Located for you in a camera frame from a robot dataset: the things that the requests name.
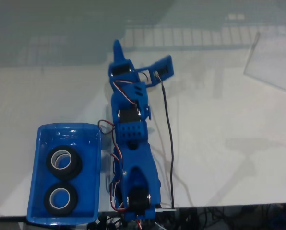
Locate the blue gripper camera box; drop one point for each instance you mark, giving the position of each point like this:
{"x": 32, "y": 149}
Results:
{"x": 168, "y": 72}

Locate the black tape roll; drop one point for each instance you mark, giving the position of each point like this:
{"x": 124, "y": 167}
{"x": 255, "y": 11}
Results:
{"x": 49, "y": 161}
{"x": 47, "y": 201}
{"x": 77, "y": 171}

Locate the blue plastic bin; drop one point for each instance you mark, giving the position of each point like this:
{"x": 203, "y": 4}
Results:
{"x": 87, "y": 148}

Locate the clear plastic sheet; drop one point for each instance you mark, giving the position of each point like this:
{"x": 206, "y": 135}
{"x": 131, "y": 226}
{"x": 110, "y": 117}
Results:
{"x": 272, "y": 62}

